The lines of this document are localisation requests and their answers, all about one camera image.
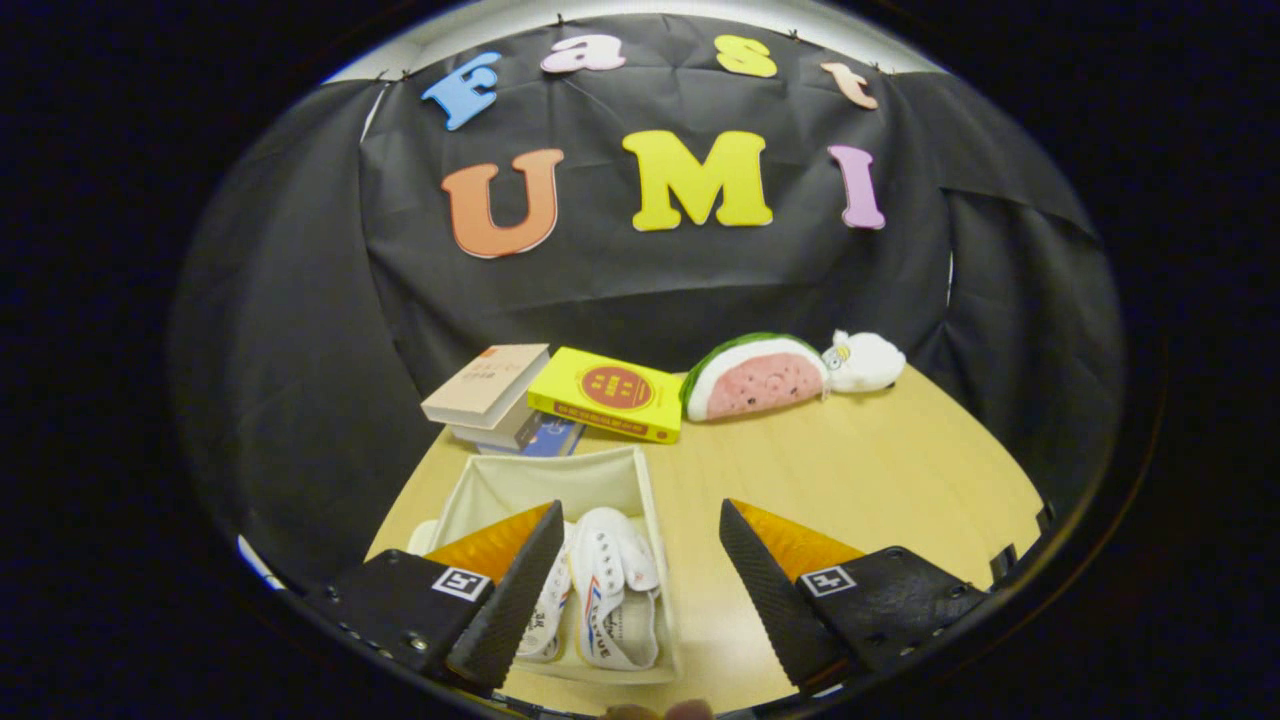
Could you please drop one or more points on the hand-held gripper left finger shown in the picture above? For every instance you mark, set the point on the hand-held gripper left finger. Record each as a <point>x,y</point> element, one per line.
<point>515,610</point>

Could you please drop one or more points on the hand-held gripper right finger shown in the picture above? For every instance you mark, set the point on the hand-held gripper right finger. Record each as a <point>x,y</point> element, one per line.
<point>770,610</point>

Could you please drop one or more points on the white canvas shoe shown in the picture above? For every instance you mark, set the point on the white canvas shoe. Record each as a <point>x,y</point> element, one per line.
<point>625,560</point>
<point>550,620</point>

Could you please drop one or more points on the beige fabric storage box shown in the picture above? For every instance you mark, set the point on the beige fabric storage box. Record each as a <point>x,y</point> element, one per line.
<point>560,485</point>

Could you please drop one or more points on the grey book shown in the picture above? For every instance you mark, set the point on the grey book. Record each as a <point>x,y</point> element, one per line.
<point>505,432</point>

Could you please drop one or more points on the blue book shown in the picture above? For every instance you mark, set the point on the blue book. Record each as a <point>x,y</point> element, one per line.
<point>560,437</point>

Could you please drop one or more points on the watermelon slice plush toy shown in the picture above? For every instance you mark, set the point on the watermelon slice plush toy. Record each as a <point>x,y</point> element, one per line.
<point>760,385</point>

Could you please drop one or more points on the beige book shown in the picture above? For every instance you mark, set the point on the beige book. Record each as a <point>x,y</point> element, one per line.
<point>490,375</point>

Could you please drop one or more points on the black table edge clip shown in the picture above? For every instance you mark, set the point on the black table edge clip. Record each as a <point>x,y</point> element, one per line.
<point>1003,565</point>

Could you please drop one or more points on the yellow book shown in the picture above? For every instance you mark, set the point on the yellow book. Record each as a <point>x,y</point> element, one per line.
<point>610,390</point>

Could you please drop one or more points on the white plush toy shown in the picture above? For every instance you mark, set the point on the white plush toy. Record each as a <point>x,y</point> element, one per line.
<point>870,362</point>

